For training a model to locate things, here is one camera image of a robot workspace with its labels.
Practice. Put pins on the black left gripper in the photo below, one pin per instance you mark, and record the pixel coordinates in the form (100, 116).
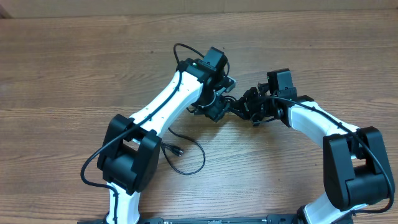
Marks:
(217, 109)

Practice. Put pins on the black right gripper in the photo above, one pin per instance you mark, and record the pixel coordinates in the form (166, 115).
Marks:
(245, 103)

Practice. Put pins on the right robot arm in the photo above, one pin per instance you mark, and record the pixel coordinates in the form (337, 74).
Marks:
(357, 176)

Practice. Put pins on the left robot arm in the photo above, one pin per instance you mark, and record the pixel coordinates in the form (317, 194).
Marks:
(132, 144)

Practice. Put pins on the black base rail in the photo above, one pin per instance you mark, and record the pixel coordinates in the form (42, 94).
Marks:
(214, 220)

